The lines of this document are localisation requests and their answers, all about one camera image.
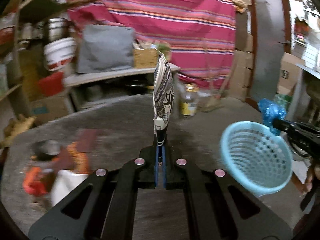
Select grey cloth bundle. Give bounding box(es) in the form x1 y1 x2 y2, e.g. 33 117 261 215
76 24 135 74

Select orange clear snack wrapper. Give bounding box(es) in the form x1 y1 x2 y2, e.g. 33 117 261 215
22 157 60 197

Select red striped cloth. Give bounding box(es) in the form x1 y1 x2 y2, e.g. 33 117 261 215
67 0 236 89

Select white paper bag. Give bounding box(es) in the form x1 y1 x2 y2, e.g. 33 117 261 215
50 170 88 206

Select steel pot on shelf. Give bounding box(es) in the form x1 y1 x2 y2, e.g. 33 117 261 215
44 17 69 42

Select orange lion snack bag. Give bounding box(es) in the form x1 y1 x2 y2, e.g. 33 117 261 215
67 142 91 174

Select woven utensil box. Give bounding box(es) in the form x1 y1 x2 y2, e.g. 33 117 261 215
133 40 158 69

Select wooden wall shelf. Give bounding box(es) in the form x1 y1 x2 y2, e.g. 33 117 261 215
0 0 98 120

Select green vegetables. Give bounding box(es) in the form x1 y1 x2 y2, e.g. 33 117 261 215
157 42 172 62

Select cardboard box under shelf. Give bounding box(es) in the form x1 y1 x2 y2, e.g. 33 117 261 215
30 96 74 124

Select light blue plastic basket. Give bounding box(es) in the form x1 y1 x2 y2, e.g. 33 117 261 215
220 121 292 197

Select red plastic basin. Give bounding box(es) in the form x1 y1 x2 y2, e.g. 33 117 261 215
37 72 64 97

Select blue crinkled plastic wrapper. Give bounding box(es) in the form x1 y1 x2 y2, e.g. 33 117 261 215
258 99 287 136

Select stacked cardboard boxes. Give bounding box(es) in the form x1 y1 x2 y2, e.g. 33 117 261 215
228 11 253 102

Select grey side table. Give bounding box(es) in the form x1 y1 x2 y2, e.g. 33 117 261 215
63 63 181 106

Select green plastic bag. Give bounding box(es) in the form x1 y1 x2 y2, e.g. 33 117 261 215
274 93 292 111

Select person's right hand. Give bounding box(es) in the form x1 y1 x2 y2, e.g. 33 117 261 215
291 164 320 195

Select plastic oil bottle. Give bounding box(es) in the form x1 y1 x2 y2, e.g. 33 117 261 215
180 83 198 118

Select cardboard box at right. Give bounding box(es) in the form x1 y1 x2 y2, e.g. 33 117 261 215
277 53 305 96

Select grey metal door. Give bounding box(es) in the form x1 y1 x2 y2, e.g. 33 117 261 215
246 0 291 109

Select dark red flat packet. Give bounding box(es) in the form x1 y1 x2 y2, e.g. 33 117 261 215
75 129 99 153

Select white plastic bucket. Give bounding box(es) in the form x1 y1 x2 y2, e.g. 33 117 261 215
43 37 77 72

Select black crumpled cup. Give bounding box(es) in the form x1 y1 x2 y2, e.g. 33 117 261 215
32 140 61 161

